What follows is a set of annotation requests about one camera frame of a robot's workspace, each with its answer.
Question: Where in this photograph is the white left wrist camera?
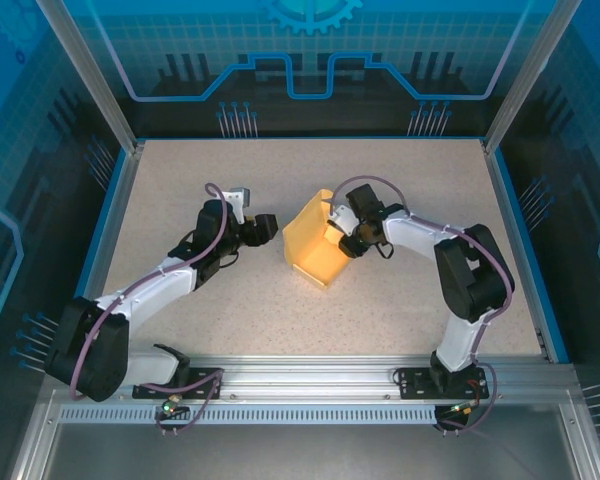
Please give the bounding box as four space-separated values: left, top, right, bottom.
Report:
223 185 256 224

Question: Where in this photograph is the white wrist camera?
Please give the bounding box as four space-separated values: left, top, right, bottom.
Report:
223 185 256 224
328 204 357 237

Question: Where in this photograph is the aluminium side rail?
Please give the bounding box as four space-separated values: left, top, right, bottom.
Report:
67 142 146 321
481 140 554 364

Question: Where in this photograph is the grey metal tray frame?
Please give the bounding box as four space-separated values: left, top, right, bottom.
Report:
7 388 600 480

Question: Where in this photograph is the blue printed clear panel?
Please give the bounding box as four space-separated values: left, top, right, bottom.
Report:
62 0 556 139

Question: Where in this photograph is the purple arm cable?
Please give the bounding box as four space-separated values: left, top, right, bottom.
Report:
329 174 515 437
68 182 228 437

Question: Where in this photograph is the aluminium frame post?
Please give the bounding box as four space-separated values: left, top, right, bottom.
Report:
481 0 582 155
35 0 147 154

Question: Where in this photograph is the aluminium mounting rail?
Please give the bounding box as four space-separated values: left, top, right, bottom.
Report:
44 355 576 401

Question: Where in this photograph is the slotted metal cable duct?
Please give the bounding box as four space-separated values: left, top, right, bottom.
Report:
59 405 439 425

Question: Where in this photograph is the yellow paper box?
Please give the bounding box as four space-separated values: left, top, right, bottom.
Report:
281 188 350 293

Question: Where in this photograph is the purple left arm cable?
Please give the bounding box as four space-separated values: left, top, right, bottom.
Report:
68 182 228 437

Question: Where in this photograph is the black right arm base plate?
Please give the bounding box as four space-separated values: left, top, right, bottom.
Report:
394 365 490 400

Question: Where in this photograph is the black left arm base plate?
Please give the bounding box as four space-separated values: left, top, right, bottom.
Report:
132 367 224 400

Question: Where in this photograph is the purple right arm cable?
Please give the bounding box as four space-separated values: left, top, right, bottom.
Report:
329 174 515 437

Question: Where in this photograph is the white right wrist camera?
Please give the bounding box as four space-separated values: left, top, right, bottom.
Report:
328 204 357 237

